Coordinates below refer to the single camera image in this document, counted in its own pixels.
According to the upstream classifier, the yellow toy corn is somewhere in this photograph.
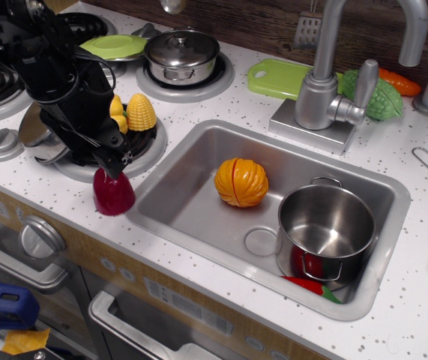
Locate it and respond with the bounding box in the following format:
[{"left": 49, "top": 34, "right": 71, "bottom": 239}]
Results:
[{"left": 126, "top": 93, "right": 157, "bottom": 131}]

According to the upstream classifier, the grey stove knob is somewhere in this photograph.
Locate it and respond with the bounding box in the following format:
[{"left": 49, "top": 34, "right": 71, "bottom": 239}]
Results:
[{"left": 0, "top": 128, "right": 24, "bottom": 162}]

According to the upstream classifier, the red toy chili pepper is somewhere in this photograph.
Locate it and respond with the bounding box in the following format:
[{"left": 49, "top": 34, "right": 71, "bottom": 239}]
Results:
[{"left": 282, "top": 276, "right": 342, "bottom": 304}]

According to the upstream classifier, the dark red sweet potato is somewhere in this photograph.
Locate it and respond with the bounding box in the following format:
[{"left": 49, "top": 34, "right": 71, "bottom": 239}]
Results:
[{"left": 93, "top": 168, "right": 136, "bottom": 216}]

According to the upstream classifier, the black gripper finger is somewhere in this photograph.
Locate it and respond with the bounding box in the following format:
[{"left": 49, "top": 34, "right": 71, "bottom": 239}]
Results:
[{"left": 94, "top": 149, "right": 131, "bottom": 179}]

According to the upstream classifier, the hanging metal spoon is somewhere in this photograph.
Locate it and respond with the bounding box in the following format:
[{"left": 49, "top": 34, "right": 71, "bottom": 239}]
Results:
[{"left": 160, "top": 0, "right": 187, "bottom": 15}]

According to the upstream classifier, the green cutting board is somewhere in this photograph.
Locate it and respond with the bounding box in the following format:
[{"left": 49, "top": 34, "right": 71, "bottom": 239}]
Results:
[{"left": 246, "top": 58, "right": 346, "bottom": 101}]

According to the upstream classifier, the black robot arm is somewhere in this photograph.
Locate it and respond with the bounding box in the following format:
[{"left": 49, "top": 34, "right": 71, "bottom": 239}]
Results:
[{"left": 0, "top": 1, "right": 133, "bottom": 179}]

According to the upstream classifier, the yellow toy bell pepper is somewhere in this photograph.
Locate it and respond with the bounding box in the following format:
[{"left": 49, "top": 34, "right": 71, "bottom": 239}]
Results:
[{"left": 109, "top": 94, "right": 128, "bottom": 134}]

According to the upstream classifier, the steel pot in sink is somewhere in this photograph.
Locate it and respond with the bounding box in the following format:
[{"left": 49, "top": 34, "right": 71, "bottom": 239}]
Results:
[{"left": 276, "top": 176, "right": 376, "bottom": 290}]

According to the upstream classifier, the lidded steel pot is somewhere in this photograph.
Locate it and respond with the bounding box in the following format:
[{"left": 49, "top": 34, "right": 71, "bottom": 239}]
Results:
[{"left": 144, "top": 28, "right": 220, "bottom": 86}]

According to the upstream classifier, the orange toy carrot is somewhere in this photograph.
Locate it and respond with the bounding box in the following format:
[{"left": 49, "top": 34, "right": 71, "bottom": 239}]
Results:
[{"left": 379, "top": 68, "right": 422, "bottom": 97}]

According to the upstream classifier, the hanging metal grater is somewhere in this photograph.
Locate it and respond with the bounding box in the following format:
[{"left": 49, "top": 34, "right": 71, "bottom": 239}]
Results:
[{"left": 292, "top": 1, "right": 322, "bottom": 50}]

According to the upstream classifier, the green plate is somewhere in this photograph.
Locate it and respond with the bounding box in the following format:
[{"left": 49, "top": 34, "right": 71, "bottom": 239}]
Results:
[{"left": 80, "top": 34, "right": 148, "bottom": 61}]

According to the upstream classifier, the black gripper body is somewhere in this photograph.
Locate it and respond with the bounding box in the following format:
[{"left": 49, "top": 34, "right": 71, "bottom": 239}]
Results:
[{"left": 29, "top": 61, "right": 131, "bottom": 157}]

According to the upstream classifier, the orange toy pumpkin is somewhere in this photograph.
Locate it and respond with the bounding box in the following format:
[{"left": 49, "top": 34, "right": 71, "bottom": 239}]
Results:
[{"left": 214, "top": 157, "right": 269, "bottom": 208}]

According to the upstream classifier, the green toy bitter gourd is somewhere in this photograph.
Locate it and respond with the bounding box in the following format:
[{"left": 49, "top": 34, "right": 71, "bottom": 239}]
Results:
[{"left": 340, "top": 70, "right": 403, "bottom": 121}]

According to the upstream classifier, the grey oven knob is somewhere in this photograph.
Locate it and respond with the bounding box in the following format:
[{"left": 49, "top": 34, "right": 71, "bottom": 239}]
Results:
[{"left": 18, "top": 215, "right": 67, "bottom": 260}]

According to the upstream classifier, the steel sink basin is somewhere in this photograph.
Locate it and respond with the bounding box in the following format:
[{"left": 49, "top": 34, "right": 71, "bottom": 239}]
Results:
[{"left": 127, "top": 120, "right": 411, "bottom": 321}]

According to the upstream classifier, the yellow cloth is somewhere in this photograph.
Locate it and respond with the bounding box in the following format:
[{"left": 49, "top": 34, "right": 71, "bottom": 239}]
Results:
[{"left": 1, "top": 328, "right": 50, "bottom": 356}]

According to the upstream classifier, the blue clamp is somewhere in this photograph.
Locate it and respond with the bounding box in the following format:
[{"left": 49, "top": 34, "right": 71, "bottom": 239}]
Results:
[{"left": 0, "top": 283, "right": 40, "bottom": 330}]

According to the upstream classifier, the silver oven door handle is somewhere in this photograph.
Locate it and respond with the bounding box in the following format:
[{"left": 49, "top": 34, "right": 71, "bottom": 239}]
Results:
[{"left": 0, "top": 250, "right": 70, "bottom": 294}]

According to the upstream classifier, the silver dishwasher handle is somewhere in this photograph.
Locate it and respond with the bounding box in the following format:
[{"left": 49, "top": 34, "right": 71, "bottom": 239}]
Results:
[{"left": 88, "top": 290, "right": 199, "bottom": 360}]

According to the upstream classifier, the silver toy faucet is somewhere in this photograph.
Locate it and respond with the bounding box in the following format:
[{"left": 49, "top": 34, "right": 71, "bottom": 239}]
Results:
[{"left": 268, "top": 0, "right": 428, "bottom": 156}]

